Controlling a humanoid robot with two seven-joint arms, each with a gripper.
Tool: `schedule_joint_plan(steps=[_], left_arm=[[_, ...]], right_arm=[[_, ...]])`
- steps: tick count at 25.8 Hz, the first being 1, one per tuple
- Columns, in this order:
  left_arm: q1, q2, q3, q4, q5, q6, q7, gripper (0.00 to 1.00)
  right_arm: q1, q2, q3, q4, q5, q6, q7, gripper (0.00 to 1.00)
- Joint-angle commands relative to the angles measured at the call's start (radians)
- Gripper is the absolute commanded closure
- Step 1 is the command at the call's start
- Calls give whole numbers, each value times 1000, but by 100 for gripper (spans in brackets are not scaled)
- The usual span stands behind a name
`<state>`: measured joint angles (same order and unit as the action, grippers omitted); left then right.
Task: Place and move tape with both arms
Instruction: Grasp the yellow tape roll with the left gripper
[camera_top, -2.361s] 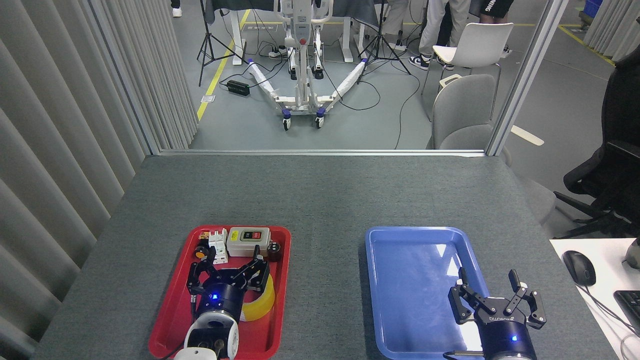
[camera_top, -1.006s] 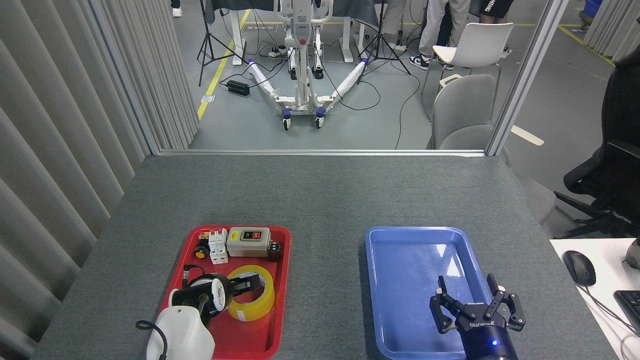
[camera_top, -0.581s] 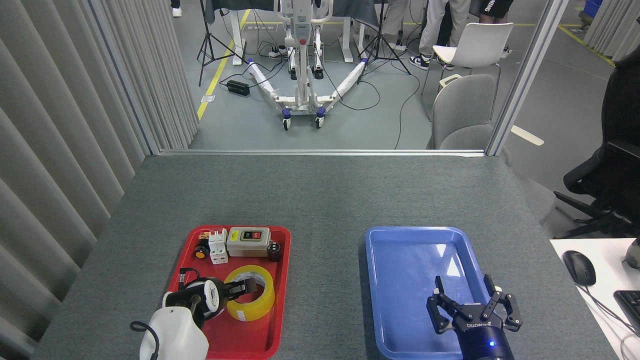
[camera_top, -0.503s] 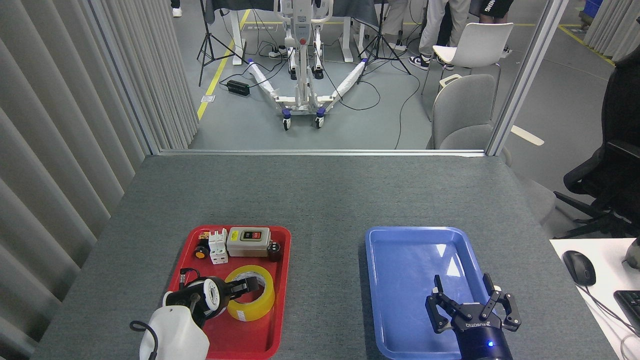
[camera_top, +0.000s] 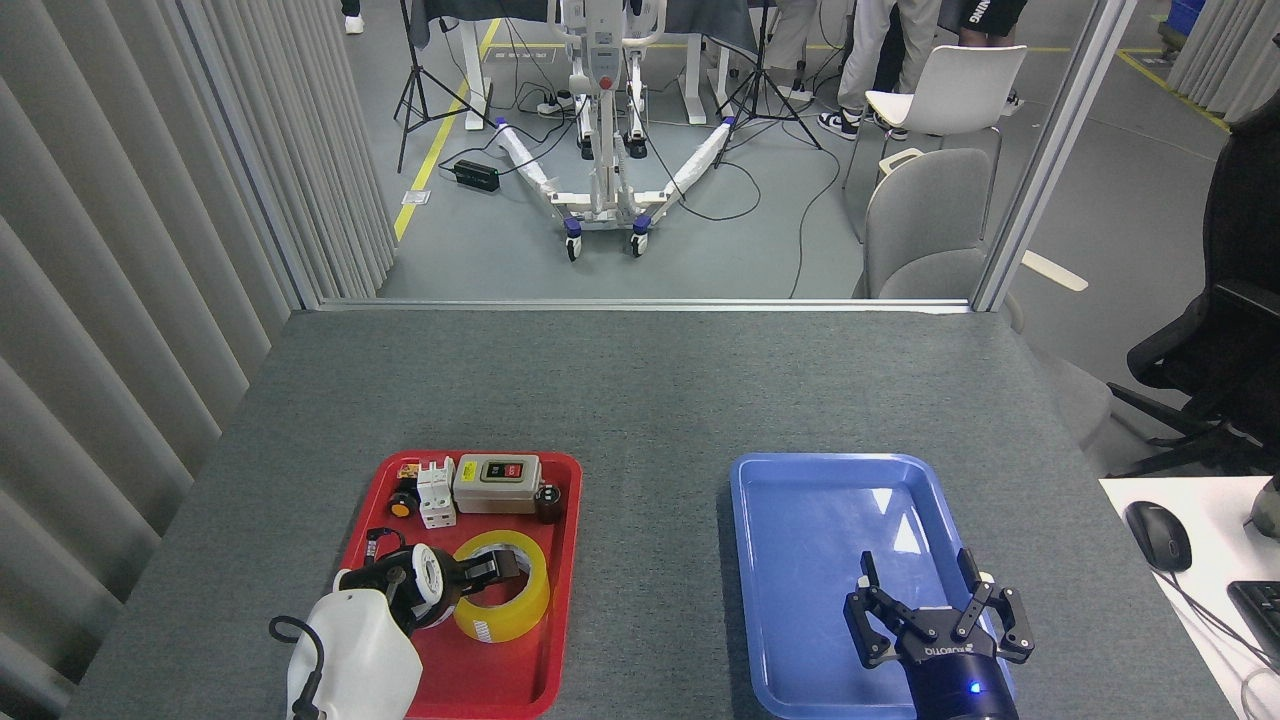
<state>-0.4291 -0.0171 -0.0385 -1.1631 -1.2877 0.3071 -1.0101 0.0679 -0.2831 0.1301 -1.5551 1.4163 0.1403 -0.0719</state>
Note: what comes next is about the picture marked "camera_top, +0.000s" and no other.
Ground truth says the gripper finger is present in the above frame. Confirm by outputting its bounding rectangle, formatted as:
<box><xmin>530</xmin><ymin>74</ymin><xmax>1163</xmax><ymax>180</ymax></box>
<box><xmin>466</xmin><ymin>548</ymin><xmax>532</xmax><ymax>591</ymax></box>
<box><xmin>950</xmin><ymin>548</ymin><xmax>1035</xmax><ymax>664</ymax></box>
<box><xmin>843</xmin><ymin>550</ymin><xmax>936</xmax><ymax>669</ymax></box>

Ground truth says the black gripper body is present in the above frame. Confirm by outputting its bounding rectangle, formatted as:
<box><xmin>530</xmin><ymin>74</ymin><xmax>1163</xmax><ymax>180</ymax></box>
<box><xmin>438</xmin><ymin>553</ymin><xmax>479</xmax><ymax>606</ymax></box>
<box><xmin>895</xmin><ymin>635</ymin><xmax>1021</xmax><ymax>720</ymax></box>

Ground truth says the yellow tape roll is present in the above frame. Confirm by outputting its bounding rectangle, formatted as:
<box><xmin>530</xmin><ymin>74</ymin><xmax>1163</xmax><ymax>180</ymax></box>
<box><xmin>452</xmin><ymin>530</ymin><xmax>551</xmax><ymax>644</ymax></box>

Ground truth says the white circuit breaker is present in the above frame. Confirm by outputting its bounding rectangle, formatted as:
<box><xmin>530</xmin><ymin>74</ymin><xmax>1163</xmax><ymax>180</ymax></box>
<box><xmin>416</xmin><ymin>457</ymin><xmax>458</xmax><ymax>530</ymax></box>

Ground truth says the blue plastic tray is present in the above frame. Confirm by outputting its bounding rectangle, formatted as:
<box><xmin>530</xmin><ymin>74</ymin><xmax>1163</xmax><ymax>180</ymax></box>
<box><xmin>729</xmin><ymin>453</ymin><xmax>1016</xmax><ymax>720</ymax></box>

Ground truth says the red plastic tray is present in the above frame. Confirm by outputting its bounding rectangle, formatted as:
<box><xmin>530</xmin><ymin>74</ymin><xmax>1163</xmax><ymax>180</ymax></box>
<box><xmin>300</xmin><ymin>450</ymin><xmax>584</xmax><ymax>720</ymax></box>

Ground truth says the black computer mouse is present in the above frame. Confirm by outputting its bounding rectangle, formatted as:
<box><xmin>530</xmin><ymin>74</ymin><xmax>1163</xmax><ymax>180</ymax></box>
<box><xmin>1124</xmin><ymin>500</ymin><xmax>1193</xmax><ymax>574</ymax></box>

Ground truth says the white desk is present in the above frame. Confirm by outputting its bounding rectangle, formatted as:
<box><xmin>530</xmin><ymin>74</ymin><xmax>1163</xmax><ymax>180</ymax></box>
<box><xmin>1098</xmin><ymin>476</ymin><xmax>1280</xmax><ymax>720</ymax></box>

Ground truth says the black keyboard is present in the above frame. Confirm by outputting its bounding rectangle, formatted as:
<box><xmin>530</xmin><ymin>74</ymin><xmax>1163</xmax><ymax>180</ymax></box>
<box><xmin>1227</xmin><ymin>580</ymin><xmax>1280</xmax><ymax>671</ymax></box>

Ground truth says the grey rounded desk object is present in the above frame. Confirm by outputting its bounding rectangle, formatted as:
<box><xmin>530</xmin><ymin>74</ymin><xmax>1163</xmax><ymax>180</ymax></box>
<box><xmin>1245</xmin><ymin>475</ymin><xmax>1280</xmax><ymax>536</ymax></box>

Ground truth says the cream floor strip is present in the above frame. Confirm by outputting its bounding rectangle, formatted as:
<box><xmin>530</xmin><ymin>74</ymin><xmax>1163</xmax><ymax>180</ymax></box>
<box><xmin>1020</xmin><ymin>250</ymin><xmax>1089</xmax><ymax>293</ymax></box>

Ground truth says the white wheeled stand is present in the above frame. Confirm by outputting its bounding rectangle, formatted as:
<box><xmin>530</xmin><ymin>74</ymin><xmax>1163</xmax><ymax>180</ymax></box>
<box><xmin>495</xmin><ymin>0</ymin><xmax>738</xmax><ymax>263</ymax></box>

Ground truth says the grey upholstered chair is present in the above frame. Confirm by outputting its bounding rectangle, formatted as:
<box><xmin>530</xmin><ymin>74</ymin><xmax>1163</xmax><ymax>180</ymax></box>
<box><xmin>852</xmin><ymin>148</ymin><xmax>1113</xmax><ymax>451</ymax></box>

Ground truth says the black office chair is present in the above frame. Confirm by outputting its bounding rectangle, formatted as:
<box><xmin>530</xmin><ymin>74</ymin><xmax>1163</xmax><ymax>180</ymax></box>
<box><xmin>1105</xmin><ymin>90</ymin><xmax>1280</xmax><ymax>479</ymax></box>

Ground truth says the grey pleated curtain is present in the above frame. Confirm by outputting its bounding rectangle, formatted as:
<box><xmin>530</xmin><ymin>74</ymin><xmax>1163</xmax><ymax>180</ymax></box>
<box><xmin>0</xmin><ymin>0</ymin><xmax>401</xmax><ymax>720</ymax></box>
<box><xmin>1165</xmin><ymin>0</ymin><xmax>1280</xmax><ymax>126</ymax></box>

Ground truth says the black tripod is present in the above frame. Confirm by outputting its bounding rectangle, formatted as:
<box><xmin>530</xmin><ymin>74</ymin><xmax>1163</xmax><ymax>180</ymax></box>
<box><xmin>393</xmin><ymin>0</ymin><xmax>498</xmax><ymax>174</ymax></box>
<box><xmin>714</xmin><ymin>0</ymin><xmax>823</xmax><ymax>169</ymax></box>

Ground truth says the white plastic chair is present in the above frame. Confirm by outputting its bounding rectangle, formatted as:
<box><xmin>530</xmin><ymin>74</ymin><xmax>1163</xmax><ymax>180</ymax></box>
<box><xmin>843</xmin><ymin>44</ymin><xmax>1028</xmax><ymax>241</ymax></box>

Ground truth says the person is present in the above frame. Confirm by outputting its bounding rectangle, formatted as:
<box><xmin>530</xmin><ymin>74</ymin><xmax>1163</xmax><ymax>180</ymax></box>
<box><xmin>940</xmin><ymin>0</ymin><xmax>1031</xmax><ymax>111</ymax></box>
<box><xmin>818</xmin><ymin>0</ymin><xmax>941</xmax><ymax>141</ymax></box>
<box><xmin>765</xmin><ymin>0</ymin><xmax>819</xmax><ymax>101</ymax></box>

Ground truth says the blue bin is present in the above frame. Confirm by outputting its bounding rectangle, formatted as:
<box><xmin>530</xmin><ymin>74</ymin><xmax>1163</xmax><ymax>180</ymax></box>
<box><xmin>1160</xmin><ymin>0</ymin><xmax>1211</xmax><ymax>51</ymax></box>

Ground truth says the grey push button switch box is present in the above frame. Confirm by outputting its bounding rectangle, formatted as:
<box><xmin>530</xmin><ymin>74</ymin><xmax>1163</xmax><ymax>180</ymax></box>
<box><xmin>452</xmin><ymin>455</ymin><xmax>543</xmax><ymax>516</ymax></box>

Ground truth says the black mouse cable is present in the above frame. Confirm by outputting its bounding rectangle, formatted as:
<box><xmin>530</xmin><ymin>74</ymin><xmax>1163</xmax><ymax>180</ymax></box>
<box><xmin>1160</xmin><ymin>570</ymin><xmax>1280</xmax><ymax>673</ymax></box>

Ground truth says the black floor cable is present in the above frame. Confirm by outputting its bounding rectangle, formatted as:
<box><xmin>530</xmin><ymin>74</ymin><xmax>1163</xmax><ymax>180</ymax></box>
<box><xmin>640</xmin><ymin>130</ymin><xmax>843</xmax><ymax>299</ymax></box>

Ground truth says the silver aluminium post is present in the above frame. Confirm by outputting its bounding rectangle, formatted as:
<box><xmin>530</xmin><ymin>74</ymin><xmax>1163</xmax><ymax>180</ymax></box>
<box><xmin>972</xmin><ymin>0</ymin><xmax>1141</xmax><ymax>313</ymax></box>

